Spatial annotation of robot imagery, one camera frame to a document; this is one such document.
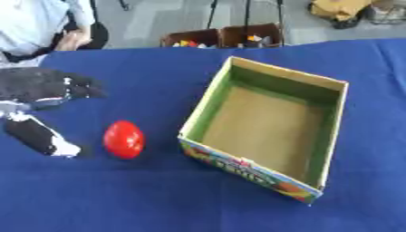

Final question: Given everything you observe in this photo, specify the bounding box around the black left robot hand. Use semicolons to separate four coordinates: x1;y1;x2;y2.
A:
0;66;107;159

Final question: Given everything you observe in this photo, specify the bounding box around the brown cardboard box with toys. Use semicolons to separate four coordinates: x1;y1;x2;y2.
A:
218;23;285;49
159;28;222;49

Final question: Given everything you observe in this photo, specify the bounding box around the green-lined cardboard box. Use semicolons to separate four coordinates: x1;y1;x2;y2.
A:
176;55;351;205

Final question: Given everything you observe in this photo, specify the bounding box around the person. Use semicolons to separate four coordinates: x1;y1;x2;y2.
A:
0;0;97;63

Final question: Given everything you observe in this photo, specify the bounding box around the black chair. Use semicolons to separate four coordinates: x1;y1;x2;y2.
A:
77;0;111;50

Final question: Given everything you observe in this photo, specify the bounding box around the red toy tomato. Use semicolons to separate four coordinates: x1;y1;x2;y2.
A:
101;120;146;160

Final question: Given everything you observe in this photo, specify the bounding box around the black tripod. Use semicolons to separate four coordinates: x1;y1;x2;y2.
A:
204;0;285;47

